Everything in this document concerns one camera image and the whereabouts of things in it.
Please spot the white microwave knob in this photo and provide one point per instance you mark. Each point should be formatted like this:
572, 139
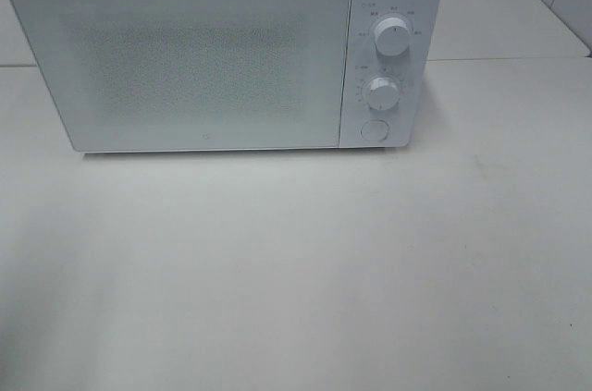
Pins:
392, 35
382, 94

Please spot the white microwave door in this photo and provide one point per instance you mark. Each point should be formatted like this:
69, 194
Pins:
188, 75

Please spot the round white door button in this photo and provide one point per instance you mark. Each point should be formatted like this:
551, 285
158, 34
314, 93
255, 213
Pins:
375, 130

